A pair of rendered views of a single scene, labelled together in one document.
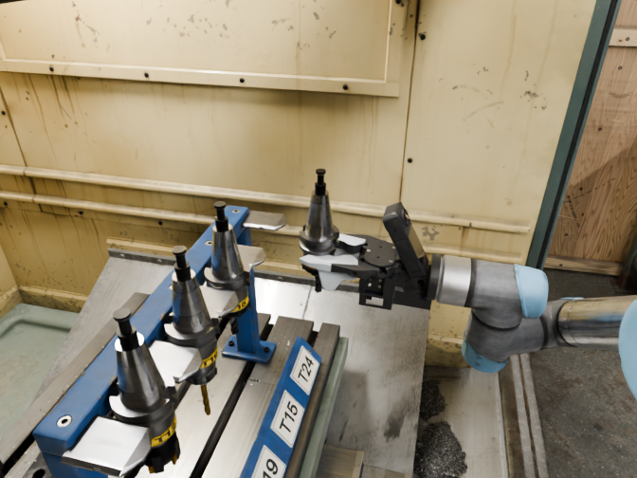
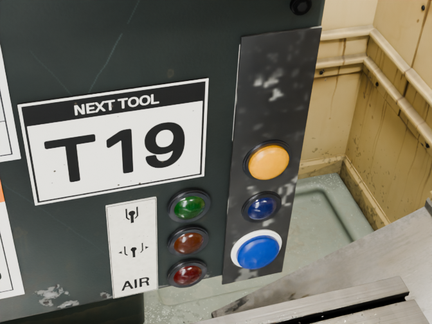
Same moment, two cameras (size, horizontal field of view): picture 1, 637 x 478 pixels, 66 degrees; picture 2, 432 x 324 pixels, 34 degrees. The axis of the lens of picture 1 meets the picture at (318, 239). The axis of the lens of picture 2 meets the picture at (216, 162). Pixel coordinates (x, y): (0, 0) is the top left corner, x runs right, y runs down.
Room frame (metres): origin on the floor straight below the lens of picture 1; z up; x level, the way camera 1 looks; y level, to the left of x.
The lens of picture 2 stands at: (0.11, -0.13, 1.98)
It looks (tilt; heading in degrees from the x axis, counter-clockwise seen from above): 42 degrees down; 57
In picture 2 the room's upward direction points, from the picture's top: 3 degrees clockwise
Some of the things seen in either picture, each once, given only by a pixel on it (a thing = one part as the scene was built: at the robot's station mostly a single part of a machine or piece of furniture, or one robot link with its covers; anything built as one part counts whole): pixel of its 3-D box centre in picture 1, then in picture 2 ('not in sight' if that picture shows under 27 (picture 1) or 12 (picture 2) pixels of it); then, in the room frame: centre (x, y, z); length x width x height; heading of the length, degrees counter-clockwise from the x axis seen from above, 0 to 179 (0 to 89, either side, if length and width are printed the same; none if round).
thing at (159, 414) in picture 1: (145, 399); not in sight; (0.34, 0.18, 1.21); 0.06 x 0.06 x 0.03
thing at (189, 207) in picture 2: not in sight; (189, 206); (0.27, 0.14, 1.67); 0.02 x 0.01 x 0.02; 166
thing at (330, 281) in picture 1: (328, 274); not in sight; (0.62, -0.02, 1.17); 0.09 x 0.03 x 0.06; 90
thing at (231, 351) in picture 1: (243, 293); not in sight; (0.73, 0.14, 1.05); 0.10 x 0.05 x 0.30; 76
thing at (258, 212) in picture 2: not in sight; (261, 207); (0.31, 0.13, 1.66); 0.02 x 0.01 x 0.02; 166
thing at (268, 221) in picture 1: (266, 220); not in sight; (0.72, 0.09, 1.21); 0.07 x 0.05 x 0.01; 76
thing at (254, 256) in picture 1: (242, 256); not in sight; (0.61, 0.11, 1.21); 0.07 x 0.05 x 0.01; 76
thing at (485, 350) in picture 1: (498, 334); not in sight; (0.60, -0.29, 1.07); 0.11 x 0.08 x 0.11; 103
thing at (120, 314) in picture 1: (125, 327); not in sight; (0.34, 0.18, 1.31); 0.02 x 0.02 x 0.03
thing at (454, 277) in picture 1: (450, 279); not in sight; (0.61, -0.20, 1.17); 0.08 x 0.05 x 0.08; 166
